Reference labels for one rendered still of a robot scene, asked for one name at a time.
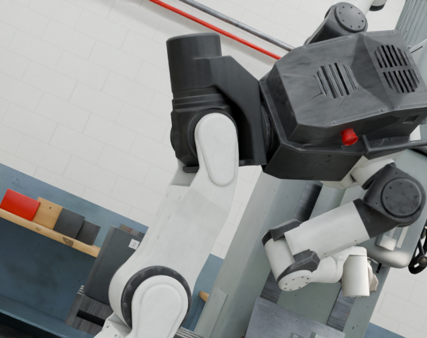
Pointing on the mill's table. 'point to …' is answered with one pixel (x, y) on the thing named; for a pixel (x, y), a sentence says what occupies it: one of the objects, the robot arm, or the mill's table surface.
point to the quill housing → (402, 244)
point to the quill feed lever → (421, 255)
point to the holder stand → (111, 259)
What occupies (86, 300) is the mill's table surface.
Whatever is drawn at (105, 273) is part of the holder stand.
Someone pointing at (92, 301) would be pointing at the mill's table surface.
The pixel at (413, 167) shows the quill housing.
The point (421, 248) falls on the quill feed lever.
